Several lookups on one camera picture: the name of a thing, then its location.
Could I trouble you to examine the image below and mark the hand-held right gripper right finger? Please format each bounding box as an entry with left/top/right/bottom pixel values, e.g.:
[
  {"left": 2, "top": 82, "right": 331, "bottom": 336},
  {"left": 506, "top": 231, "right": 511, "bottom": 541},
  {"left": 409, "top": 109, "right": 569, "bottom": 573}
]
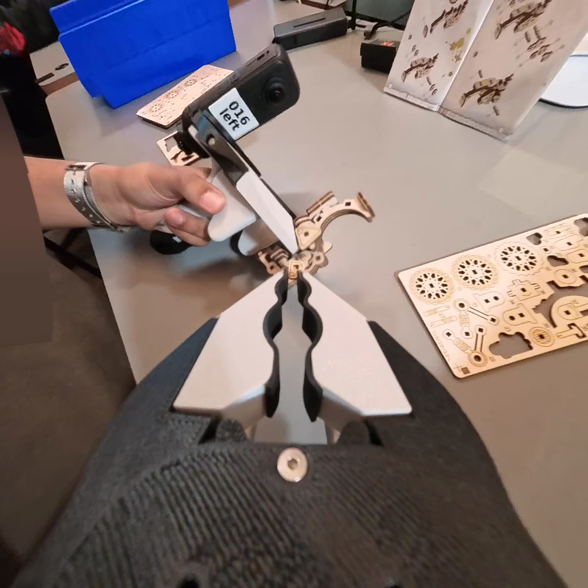
[{"left": 298, "top": 274, "right": 413, "bottom": 443}]

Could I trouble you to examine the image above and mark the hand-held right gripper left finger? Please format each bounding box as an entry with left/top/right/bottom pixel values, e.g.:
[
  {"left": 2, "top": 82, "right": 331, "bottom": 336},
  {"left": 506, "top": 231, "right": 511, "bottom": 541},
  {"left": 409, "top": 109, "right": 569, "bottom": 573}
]
[{"left": 173, "top": 274, "right": 290, "bottom": 439}]

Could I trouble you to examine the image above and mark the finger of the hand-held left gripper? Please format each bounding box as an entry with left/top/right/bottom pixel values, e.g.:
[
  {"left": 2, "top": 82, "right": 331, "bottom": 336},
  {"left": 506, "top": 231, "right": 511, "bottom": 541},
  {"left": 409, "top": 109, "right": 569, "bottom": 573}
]
[{"left": 238, "top": 173, "right": 298, "bottom": 254}]

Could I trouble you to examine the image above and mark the wooden puzzle model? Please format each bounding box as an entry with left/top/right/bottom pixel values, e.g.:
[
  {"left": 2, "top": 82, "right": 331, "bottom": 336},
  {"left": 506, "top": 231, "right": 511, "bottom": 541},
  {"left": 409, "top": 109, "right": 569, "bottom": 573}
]
[{"left": 256, "top": 191, "right": 375, "bottom": 277}]

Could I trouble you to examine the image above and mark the person's left forearm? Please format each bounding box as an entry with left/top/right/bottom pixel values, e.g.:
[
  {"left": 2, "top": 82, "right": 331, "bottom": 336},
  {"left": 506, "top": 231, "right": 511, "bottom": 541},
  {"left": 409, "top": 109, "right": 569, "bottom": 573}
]
[{"left": 23, "top": 155, "right": 76, "bottom": 230}]

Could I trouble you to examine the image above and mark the grey desk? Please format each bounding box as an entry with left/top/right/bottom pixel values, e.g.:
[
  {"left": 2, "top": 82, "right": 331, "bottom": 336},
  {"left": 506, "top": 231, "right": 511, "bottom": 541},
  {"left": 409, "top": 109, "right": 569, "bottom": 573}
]
[{"left": 28, "top": 0, "right": 588, "bottom": 566}]

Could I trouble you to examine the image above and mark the person's left hand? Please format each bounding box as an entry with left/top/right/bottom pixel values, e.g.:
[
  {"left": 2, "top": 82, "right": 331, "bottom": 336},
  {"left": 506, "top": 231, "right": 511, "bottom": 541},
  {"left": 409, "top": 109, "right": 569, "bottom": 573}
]
[{"left": 91, "top": 161, "right": 227, "bottom": 247}]

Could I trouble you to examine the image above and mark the wooden puzzle sheet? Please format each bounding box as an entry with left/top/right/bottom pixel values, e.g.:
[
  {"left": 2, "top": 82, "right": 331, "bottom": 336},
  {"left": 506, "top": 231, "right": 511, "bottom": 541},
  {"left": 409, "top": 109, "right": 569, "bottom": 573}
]
[
  {"left": 136, "top": 64, "right": 235, "bottom": 128},
  {"left": 397, "top": 213, "right": 588, "bottom": 378}
]

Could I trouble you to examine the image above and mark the black rectangular box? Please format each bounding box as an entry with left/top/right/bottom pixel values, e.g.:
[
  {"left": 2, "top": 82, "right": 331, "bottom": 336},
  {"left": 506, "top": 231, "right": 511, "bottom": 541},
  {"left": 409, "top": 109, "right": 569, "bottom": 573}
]
[{"left": 273, "top": 7, "right": 348, "bottom": 50}]

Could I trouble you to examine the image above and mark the blue plastic bin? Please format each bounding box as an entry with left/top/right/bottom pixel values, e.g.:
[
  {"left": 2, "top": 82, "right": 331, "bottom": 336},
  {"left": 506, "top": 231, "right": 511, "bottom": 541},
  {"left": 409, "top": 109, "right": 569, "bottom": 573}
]
[{"left": 50, "top": 0, "right": 237, "bottom": 109}]

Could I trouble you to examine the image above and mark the black box with red label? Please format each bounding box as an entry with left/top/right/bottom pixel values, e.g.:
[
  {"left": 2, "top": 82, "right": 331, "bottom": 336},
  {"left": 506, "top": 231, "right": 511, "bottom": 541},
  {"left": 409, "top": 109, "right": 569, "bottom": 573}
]
[{"left": 360, "top": 39, "right": 398, "bottom": 73}]

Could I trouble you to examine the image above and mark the person's olive clothing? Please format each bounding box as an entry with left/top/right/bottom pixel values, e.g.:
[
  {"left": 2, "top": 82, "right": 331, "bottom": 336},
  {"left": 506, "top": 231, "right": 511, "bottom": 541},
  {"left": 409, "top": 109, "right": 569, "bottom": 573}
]
[{"left": 0, "top": 248, "right": 137, "bottom": 588}]

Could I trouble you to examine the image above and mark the folded printed instruction sheet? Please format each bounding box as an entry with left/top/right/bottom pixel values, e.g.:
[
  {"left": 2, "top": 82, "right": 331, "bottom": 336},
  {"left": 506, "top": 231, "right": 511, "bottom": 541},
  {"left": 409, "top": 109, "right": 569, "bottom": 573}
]
[{"left": 383, "top": 0, "right": 580, "bottom": 141}]

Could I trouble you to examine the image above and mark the white stand base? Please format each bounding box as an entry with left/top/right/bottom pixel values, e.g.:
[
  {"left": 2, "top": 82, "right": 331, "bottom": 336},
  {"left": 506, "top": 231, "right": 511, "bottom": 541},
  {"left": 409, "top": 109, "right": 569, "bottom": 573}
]
[{"left": 540, "top": 51, "right": 588, "bottom": 108}]

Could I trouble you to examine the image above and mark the emptied wooden puzzle frame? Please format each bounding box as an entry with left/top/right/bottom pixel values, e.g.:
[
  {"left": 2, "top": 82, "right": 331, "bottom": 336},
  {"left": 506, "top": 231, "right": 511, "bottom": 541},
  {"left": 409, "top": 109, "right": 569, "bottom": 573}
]
[{"left": 157, "top": 131, "right": 203, "bottom": 167}]

